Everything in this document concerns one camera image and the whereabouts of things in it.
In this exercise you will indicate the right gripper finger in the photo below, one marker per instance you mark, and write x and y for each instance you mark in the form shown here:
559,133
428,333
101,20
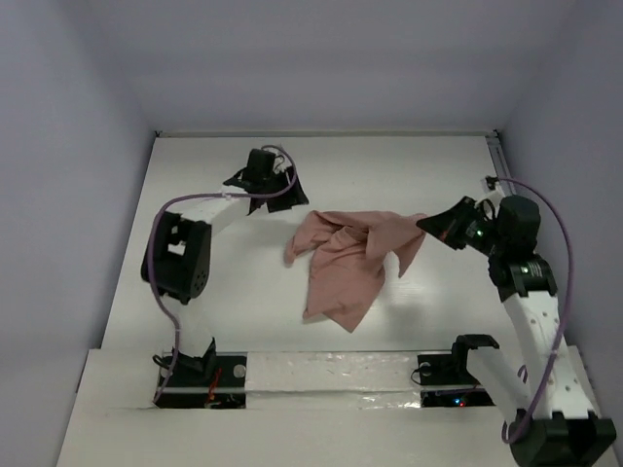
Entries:
454,238
446,225

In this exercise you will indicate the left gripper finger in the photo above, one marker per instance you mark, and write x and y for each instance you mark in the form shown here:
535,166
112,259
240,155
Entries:
255,204
295,196

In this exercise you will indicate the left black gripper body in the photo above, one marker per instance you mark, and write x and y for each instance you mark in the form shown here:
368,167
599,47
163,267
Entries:
277,183

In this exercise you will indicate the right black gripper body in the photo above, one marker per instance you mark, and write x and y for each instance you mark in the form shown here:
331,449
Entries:
478,232

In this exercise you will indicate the pink printed t-shirt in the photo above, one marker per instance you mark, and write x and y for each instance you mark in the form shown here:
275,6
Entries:
348,252

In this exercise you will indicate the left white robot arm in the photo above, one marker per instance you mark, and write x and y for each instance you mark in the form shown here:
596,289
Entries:
176,263

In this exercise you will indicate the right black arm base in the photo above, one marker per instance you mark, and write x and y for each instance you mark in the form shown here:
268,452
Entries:
442,385

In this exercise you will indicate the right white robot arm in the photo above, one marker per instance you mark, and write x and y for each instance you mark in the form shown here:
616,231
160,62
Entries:
548,418

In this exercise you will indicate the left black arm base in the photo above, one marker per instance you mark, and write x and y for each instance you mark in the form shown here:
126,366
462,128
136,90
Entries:
220,387

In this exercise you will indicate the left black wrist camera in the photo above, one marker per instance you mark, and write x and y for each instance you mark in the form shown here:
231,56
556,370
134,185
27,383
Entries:
260,166

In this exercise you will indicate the aluminium rail right edge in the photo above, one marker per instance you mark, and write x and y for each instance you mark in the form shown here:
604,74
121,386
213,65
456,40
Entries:
497,154

